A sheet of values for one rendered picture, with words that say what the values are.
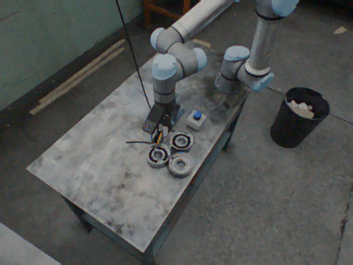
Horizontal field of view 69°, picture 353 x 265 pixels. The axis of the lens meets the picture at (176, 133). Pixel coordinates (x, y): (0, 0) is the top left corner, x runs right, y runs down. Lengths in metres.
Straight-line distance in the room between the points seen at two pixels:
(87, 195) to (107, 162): 0.16
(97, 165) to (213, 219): 1.03
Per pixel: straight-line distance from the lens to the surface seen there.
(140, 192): 1.06
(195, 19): 0.96
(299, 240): 2.05
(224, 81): 1.40
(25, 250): 1.23
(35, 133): 2.43
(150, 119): 0.91
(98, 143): 1.21
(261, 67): 1.22
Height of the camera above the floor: 1.77
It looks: 53 degrees down
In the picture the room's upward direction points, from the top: 5 degrees clockwise
